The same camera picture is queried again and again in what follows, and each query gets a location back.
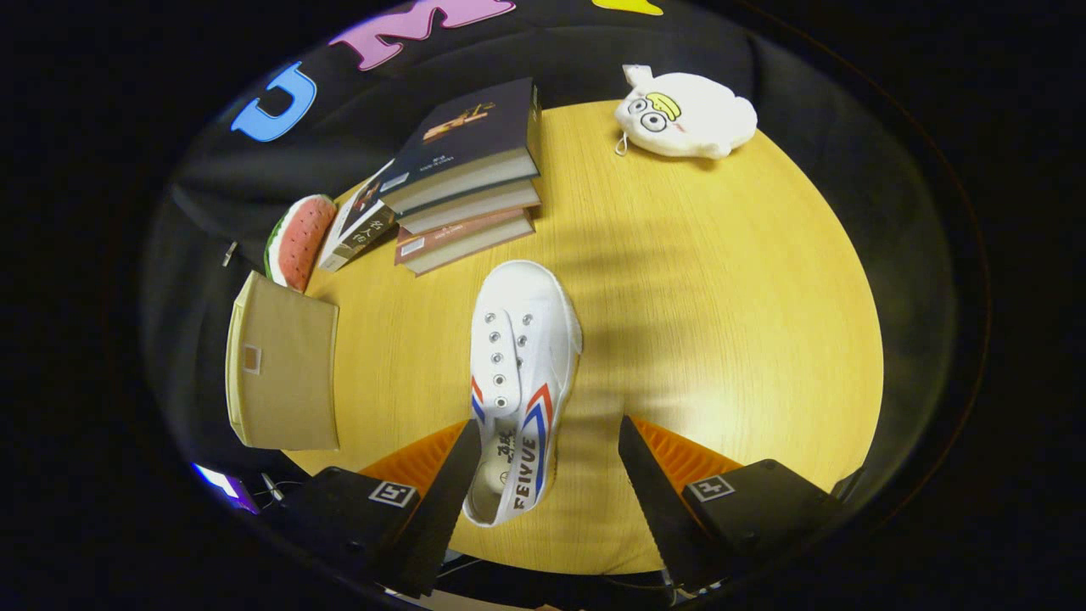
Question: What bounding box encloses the white portrait cover book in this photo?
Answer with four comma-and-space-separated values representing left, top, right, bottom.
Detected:
316, 160, 400, 273

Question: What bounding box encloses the black cover book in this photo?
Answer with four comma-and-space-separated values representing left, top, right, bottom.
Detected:
378, 77, 544, 216

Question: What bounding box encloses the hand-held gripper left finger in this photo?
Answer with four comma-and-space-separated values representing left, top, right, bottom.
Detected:
284, 418, 483, 599

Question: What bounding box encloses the dark thick book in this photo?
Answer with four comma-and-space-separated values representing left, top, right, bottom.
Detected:
395, 178, 542, 236

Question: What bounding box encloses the white plush toy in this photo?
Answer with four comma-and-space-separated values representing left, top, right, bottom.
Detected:
614, 64, 759, 160

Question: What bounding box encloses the white striped canvas shoe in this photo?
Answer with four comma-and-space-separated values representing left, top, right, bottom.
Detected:
462, 260, 584, 529

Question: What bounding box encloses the bright screen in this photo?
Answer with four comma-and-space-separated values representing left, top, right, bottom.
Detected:
193, 462, 260, 514

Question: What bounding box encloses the watermelon slice toy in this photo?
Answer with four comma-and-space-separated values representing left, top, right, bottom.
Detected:
264, 194, 338, 294

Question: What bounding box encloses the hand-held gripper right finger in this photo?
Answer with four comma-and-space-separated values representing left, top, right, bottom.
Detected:
617, 414, 845, 593

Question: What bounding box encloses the beige fabric storage box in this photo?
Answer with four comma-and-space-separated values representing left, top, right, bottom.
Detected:
226, 270, 340, 451

